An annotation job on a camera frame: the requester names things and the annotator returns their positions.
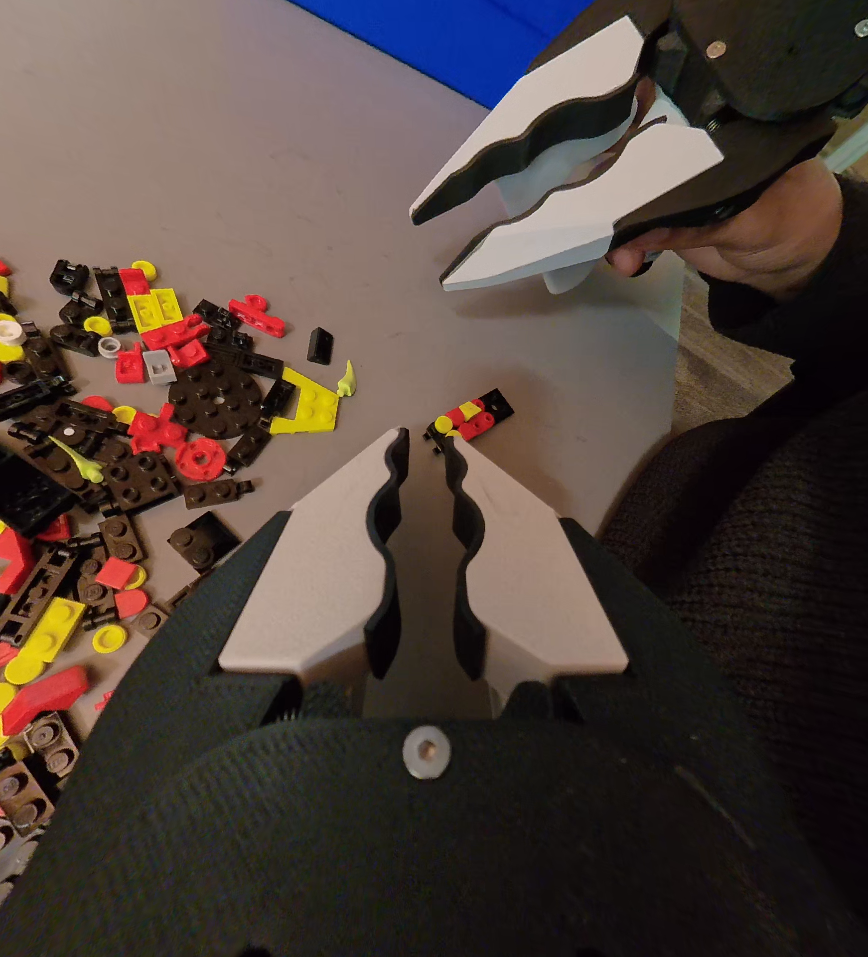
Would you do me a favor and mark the blue mat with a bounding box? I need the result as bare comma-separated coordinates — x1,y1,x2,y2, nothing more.
285,0,599,109

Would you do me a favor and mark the person's right forearm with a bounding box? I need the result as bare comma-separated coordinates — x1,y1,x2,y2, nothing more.
703,173,868,420

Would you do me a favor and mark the pile of loose lego pieces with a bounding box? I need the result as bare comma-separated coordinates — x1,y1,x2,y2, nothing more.
0,241,360,913

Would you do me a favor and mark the person's right hand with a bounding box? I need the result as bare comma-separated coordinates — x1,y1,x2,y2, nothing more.
604,156,845,300

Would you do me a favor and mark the small red yellow lego assembly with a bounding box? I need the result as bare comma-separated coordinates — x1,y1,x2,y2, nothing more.
424,387,515,456

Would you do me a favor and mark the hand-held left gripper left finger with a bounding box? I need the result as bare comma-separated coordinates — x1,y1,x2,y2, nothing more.
217,428,411,685

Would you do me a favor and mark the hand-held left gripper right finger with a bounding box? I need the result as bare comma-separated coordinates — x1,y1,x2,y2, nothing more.
443,436,631,713

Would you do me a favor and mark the person's black knit sweater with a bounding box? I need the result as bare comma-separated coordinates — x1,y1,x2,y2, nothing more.
598,374,868,957

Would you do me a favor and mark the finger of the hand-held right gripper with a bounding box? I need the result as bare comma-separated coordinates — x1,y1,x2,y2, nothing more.
409,15,648,227
438,121,726,294

